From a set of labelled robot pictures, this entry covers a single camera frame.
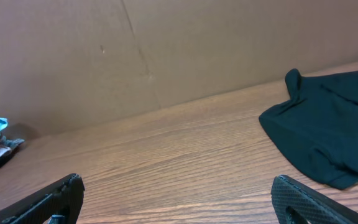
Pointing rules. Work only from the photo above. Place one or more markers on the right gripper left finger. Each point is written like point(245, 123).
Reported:
point(59, 202)

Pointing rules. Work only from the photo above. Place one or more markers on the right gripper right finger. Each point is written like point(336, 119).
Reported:
point(296, 203)

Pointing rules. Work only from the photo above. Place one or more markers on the black t-shirt on right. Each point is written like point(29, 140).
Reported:
point(316, 130)

